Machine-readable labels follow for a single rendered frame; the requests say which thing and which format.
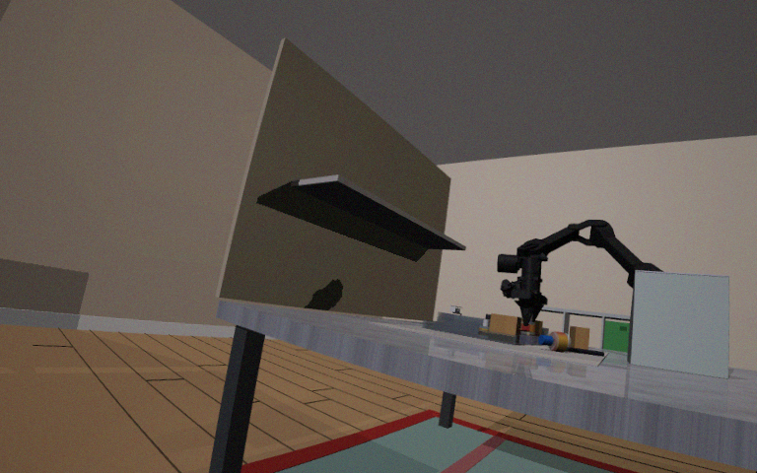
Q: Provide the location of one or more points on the black long bar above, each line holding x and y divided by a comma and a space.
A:
583, 351

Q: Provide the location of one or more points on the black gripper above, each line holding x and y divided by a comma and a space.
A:
529, 296

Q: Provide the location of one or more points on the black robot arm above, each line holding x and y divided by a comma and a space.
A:
532, 252

